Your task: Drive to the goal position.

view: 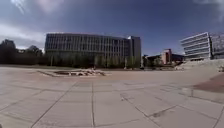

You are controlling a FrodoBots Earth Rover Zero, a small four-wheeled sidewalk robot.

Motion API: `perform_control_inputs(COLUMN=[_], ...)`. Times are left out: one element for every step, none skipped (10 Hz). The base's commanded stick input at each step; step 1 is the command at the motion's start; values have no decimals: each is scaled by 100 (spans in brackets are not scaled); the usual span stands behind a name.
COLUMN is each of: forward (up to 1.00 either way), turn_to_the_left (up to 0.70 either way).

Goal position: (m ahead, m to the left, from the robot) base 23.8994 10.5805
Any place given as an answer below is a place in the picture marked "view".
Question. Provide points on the row of small trees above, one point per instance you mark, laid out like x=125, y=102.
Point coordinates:
x=100, y=61

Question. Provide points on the rubble pile in dug bed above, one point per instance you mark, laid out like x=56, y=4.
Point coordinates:
x=83, y=72

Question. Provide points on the large dark glass building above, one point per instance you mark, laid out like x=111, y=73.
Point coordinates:
x=86, y=45

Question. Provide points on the grey paved plaza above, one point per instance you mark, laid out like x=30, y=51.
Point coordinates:
x=100, y=106

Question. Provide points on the red brick building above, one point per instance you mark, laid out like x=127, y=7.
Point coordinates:
x=166, y=56

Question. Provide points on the white banded building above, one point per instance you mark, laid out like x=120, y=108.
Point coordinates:
x=196, y=46

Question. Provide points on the pale stone embankment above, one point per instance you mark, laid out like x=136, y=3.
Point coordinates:
x=200, y=64

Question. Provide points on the dark wood of trees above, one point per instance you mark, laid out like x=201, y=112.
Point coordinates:
x=16, y=55

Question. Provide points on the red brick paving patch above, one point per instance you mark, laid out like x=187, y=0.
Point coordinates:
x=213, y=84

